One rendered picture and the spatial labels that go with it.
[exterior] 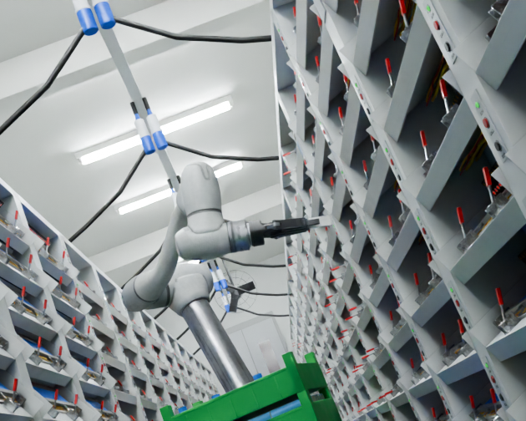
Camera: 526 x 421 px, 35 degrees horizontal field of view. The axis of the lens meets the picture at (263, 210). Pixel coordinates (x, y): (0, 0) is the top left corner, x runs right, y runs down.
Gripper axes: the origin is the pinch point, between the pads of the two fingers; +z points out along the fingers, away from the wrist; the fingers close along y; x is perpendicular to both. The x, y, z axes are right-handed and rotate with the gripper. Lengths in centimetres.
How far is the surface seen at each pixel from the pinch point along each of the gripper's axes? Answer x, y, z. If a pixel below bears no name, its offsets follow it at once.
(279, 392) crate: -49, 65, -19
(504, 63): -11, 118, 23
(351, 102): 27.1, 18.2, 13.5
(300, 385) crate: -49, 66, -15
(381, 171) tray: 7.7, 13.3, 18.1
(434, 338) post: -35, -30, 30
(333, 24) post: 40, 39, 10
